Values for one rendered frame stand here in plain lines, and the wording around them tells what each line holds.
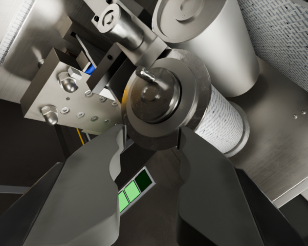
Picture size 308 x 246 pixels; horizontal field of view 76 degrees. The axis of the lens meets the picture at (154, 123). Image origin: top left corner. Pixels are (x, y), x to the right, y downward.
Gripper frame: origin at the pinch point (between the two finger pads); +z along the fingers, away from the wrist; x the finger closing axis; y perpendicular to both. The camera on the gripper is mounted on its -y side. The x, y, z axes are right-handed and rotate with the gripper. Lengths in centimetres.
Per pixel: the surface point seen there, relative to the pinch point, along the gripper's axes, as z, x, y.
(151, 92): 13.8, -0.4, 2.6
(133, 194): 35, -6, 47
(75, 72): 29.4, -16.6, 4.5
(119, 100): 19.9, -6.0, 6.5
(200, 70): 14.1, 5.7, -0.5
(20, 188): 142, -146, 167
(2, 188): 130, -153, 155
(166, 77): 13.9, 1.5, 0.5
